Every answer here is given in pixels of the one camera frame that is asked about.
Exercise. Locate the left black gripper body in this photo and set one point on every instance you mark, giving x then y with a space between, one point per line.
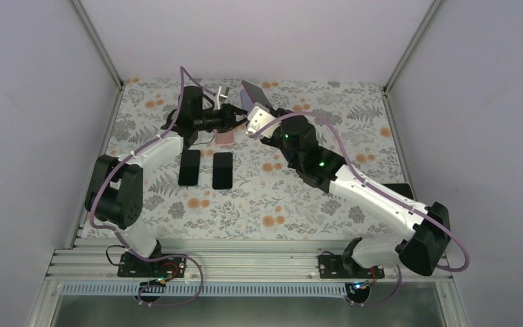
223 123

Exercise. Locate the black phone from pink case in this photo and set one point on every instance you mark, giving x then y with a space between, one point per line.
222 171

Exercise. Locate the lilac phone case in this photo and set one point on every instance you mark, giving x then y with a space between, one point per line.
246 102

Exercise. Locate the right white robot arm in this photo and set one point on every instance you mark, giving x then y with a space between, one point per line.
420 232

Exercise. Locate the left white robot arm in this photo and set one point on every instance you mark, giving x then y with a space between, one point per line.
114 198

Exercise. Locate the floral table mat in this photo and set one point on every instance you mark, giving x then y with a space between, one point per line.
268 200

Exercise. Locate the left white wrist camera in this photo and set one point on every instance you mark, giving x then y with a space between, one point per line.
221 97

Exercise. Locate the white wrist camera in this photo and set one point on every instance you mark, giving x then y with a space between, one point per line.
259 119
221 97

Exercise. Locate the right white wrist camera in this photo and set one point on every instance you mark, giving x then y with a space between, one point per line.
259 119

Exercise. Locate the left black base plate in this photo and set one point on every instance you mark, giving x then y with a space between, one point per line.
132 267

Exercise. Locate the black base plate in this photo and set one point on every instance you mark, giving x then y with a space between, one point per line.
132 267
332 266

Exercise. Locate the grey slotted cable duct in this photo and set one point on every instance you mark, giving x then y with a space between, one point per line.
188 289

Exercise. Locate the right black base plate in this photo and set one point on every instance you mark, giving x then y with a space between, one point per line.
332 266

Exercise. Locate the aluminium rail frame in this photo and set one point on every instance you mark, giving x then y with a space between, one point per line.
254 261

